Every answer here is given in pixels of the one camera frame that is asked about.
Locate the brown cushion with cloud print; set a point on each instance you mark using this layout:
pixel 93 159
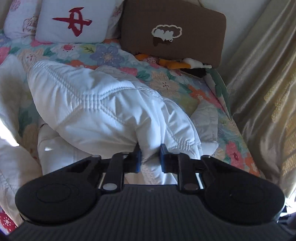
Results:
pixel 138 27

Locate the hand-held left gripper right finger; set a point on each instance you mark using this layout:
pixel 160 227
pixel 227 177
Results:
pixel 163 158

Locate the white quilted jacket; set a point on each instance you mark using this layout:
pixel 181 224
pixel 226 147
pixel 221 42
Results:
pixel 104 111

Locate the floral bedspread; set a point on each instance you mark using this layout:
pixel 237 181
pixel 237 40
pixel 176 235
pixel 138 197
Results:
pixel 161 81

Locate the white pillow with red symbol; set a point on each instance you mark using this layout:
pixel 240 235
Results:
pixel 69 32

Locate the white floral pillow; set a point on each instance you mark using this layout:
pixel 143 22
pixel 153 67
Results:
pixel 18 20

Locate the orange plush toy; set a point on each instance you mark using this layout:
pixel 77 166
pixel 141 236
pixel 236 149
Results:
pixel 172 63

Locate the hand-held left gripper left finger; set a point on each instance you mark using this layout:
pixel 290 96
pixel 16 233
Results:
pixel 138 160

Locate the white quilted blanket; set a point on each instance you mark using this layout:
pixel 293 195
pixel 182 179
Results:
pixel 13 166

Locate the beige curtain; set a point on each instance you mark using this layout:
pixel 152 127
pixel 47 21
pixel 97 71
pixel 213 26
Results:
pixel 266 81

